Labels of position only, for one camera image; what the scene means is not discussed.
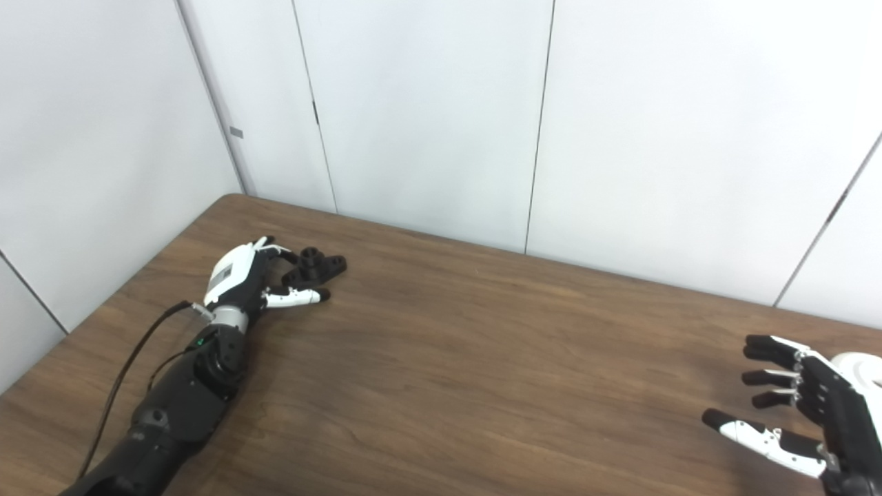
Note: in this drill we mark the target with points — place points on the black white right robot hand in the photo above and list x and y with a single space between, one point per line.
847 420

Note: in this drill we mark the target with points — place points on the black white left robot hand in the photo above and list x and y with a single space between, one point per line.
234 275

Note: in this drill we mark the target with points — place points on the black flanged holder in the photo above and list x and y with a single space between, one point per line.
313 267

